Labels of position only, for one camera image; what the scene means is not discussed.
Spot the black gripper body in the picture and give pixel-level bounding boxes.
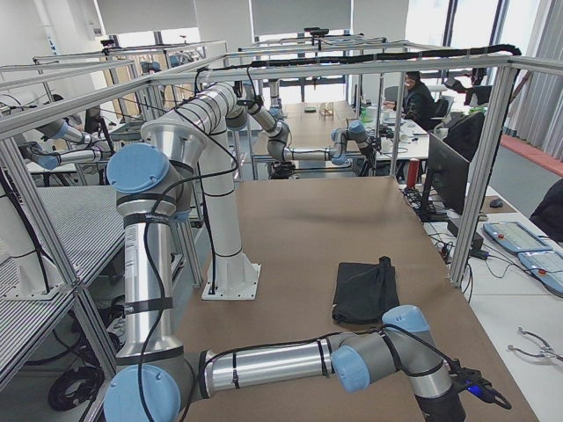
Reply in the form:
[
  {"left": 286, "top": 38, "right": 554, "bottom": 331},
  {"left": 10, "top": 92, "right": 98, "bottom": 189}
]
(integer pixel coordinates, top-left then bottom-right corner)
[
  {"left": 361, "top": 140, "right": 377, "bottom": 161},
  {"left": 415, "top": 389, "right": 466, "bottom": 422}
]

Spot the black t-shirt with logo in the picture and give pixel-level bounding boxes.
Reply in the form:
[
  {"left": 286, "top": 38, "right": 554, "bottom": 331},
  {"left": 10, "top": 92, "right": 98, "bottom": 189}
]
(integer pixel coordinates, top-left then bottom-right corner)
[{"left": 332, "top": 256, "right": 399, "bottom": 325}]

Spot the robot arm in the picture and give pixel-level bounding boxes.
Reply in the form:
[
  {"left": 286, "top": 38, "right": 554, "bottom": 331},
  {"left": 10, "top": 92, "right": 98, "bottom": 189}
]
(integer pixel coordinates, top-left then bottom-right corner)
[
  {"left": 104, "top": 83, "right": 465, "bottom": 421},
  {"left": 249, "top": 79, "right": 377, "bottom": 167}
]

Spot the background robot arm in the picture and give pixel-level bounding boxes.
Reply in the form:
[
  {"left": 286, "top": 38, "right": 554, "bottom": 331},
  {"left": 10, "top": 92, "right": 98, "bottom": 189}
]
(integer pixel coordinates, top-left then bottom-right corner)
[{"left": 18, "top": 119, "right": 113, "bottom": 170}]

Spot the person in grey hoodie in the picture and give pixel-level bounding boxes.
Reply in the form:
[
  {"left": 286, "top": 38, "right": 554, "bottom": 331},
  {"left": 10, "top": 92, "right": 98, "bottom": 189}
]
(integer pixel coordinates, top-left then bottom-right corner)
[{"left": 402, "top": 71, "right": 437, "bottom": 130}]

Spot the black computer monitor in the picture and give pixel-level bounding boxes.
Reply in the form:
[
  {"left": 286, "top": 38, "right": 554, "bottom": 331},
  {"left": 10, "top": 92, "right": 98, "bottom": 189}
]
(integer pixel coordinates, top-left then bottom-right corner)
[{"left": 419, "top": 135, "right": 470, "bottom": 222}]

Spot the metal grabber tool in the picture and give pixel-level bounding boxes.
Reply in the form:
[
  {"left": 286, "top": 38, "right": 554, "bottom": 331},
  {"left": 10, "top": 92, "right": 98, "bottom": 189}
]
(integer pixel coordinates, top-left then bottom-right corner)
[{"left": 507, "top": 326, "right": 562, "bottom": 363}]

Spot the blue teach pendant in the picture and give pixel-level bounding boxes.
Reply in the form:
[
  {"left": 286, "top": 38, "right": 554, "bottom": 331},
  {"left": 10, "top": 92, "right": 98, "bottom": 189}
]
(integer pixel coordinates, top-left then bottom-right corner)
[
  {"left": 517, "top": 251, "right": 563, "bottom": 295},
  {"left": 482, "top": 222, "right": 552, "bottom": 254}
]

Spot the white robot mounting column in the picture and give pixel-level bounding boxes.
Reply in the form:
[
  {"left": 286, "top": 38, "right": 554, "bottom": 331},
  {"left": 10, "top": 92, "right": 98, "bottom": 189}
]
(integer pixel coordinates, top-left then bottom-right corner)
[{"left": 199, "top": 128, "right": 260, "bottom": 301}]

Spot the aluminium frame cage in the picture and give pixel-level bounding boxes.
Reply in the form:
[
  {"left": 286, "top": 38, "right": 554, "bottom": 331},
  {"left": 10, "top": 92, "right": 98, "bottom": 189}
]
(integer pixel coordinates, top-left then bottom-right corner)
[{"left": 0, "top": 41, "right": 536, "bottom": 304}]

